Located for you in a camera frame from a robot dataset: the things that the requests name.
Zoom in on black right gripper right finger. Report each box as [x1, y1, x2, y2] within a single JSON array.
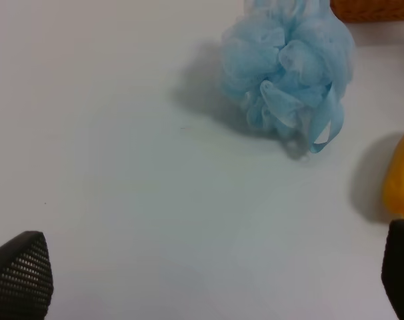
[[381, 219, 404, 319]]

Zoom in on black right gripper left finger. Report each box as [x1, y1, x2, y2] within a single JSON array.
[[0, 231, 53, 319]]

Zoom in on orange wicker basket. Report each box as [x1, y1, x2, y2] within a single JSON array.
[[330, 0, 404, 23]]

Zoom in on yellow mango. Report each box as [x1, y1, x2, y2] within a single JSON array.
[[382, 135, 404, 218]]

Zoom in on light blue bath loofah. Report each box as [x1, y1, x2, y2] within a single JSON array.
[[221, 1, 355, 153]]

